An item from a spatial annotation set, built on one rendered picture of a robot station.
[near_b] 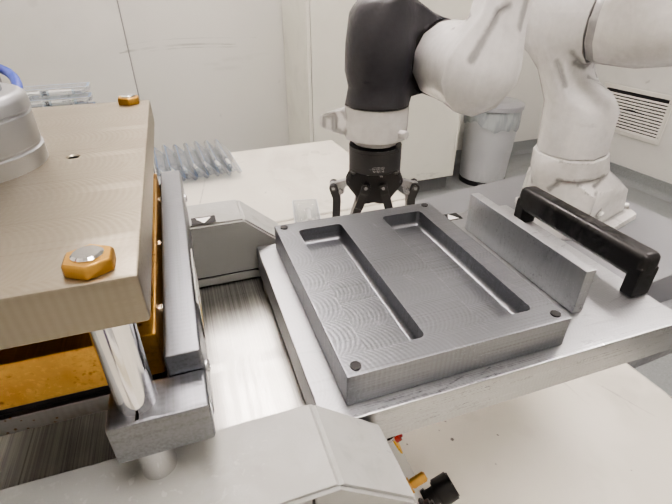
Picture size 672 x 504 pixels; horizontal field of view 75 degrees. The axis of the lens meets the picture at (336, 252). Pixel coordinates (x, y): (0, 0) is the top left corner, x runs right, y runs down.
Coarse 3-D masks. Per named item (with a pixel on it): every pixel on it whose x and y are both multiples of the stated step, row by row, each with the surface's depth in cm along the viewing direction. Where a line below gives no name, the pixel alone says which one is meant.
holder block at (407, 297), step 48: (288, 240) 39; (336, 240) 42; (384, 240) 39; (432, 240) 42; (336, 288) 36; (384, 288) 34; (432, 288) 33; (480, 288) 36; (528, 288) 33; (336, 336) 29; (384, 336) 31; (432, 336) 29; (480, 336) 29; (528, 336) 30; (384, 384) 27
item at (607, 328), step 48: (480, 240) 44; (528, 240) 38; (288, 288) 37; (576, 288) 34; (288, 336) 33; (576, 336) 32; (624, 336) 32; (336, 384) 28; (432, 384) 28; (480, 384) 29; (528, 384) 31; (384, 432) 28
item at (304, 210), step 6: (294, 204) 98; (300, 204) 98; (306, 204) 98; (312, 204) 98; (294, 210) 95; (300, 210) 95; (306, 210) 95; (312, 210) 95; (318, 210) 95; (294, 216) 93; (300, 216) 93; (306, 216) 93; (312, 216) 93; (318, 216) 93
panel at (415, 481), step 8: (392, 448) 39; (400, 448) 46; (400, 456) 42; (400, 464) 38; (408, 464) 46; (408, 472) 41; (408, 480) 30; (416, 480) 30; (424, 480) 30; (416, 488) 39; (416, 496) 35
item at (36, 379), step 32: (160, 192) 36; (160, 224) 31; (160, 256) 27; (160, 288) 24; (160, 320) 22; (0, 352) 19; (32, 352) 19; (64, 352) 19; (160, 352) 20; (0, 384) 18; (32, 384) 19; (64, 384) 19; (96, 384) 20; (0, 416) 19; (32, 416) 20; (64, 416) 20
